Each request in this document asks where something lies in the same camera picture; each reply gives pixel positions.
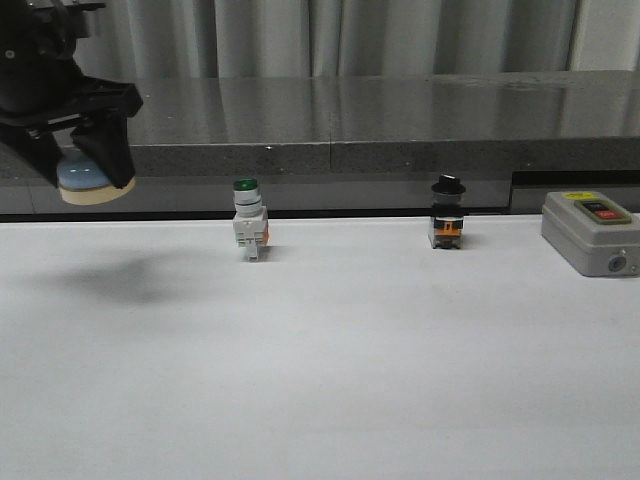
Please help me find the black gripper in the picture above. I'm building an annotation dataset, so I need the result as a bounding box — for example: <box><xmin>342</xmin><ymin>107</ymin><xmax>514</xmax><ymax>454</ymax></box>
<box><xmin>1</xmin><ymin>1</ymin><xmax>143</xmax><ymax>189</ymax></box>

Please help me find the blue and cream call bell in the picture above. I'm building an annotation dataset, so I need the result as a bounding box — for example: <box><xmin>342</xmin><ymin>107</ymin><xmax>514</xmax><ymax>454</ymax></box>
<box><xmin>56</xmin><ymin>152</ymin><xmax>136</xmax><ymax>206</ymax></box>

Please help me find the grey curtain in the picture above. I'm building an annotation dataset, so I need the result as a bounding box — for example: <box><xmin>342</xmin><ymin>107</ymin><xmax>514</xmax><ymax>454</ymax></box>
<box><xmin>76</xmin><ymin>1</ymin><xmax>639</xmax><ymax>79</ymax></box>

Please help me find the grey stone counter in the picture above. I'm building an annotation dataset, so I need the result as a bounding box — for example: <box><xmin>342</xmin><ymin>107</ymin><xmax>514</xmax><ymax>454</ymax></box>
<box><xmin>1</xmin><ymin>71</ymin><xmax>639</xmax><ymax>217</ymax></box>

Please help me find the green pushbutton switch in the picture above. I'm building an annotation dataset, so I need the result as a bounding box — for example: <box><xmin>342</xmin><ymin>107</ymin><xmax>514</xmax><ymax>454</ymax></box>
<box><xmin>233</xmin><ymin>178</ymin><xmax>269</xmax><ymax>261</ymax></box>

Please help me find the black selector switch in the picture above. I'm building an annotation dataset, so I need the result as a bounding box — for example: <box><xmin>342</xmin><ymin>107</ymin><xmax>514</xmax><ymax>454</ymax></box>
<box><xmin>429</xmin><ymin>174</ymin><xmax>466</xmax><ymax>249</ymax></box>

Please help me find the grey pushbutton switch box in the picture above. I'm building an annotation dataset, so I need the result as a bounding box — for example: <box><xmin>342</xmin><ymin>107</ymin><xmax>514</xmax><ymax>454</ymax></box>
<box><xmin>541</xmin><ymin>191</ymin><xmax>639</xmax><ymax>277</ymax></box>

